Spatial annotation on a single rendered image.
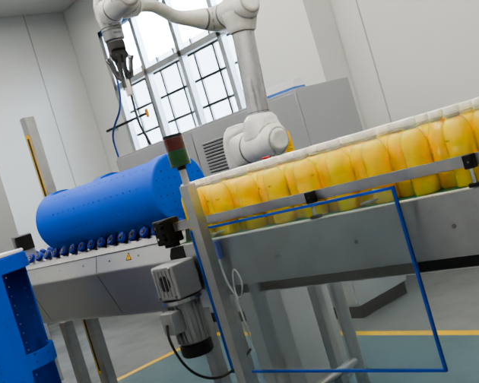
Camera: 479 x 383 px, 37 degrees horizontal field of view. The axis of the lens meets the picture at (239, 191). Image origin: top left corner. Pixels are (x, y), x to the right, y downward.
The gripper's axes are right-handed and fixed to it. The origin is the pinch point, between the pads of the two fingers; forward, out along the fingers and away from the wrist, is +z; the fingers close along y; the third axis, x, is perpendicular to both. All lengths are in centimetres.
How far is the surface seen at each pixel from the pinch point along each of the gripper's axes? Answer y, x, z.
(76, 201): -30, 16, 41
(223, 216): -18, -76, 59
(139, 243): -21, -15, 64
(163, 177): -13, -34, 41
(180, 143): -32, -86, 33
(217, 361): -13, -37, 114
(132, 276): -24, -7, 77
